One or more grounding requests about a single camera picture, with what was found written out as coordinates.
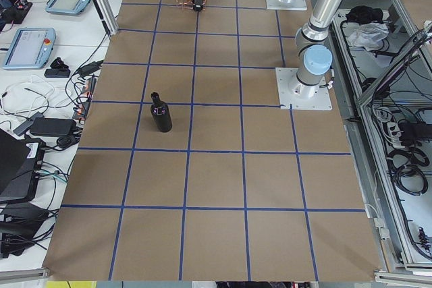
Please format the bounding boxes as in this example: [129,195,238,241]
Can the orange lit power strip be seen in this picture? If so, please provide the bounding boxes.
[73,75,97,122]

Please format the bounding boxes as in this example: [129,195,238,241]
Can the black small device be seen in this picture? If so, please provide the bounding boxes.
[44,57,71,78]

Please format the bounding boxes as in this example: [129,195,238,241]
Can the white crumpled cloth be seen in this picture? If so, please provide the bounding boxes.
[347,22,389,51]

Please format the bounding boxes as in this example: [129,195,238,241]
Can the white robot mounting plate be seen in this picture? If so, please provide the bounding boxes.
[275,67,332,111]

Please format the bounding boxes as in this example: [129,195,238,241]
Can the black coiled cables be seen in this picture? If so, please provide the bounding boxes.
[387,151,429,198]

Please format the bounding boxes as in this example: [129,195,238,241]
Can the blue teach pendant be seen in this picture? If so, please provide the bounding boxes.
[2,28,56,70]
[45,0,91,16]

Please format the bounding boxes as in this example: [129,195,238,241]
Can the blue teach pendant far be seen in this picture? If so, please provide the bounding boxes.
[45,0,91,16]

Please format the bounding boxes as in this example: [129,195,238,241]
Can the black laptop power brick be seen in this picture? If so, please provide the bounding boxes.
[30,117,76,137]

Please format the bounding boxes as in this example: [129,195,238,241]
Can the blue teach pendant near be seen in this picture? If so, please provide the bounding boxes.
[2,28,56,70]

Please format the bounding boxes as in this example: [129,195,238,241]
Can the black wine bottle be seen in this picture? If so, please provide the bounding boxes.
[151,92,172,133]

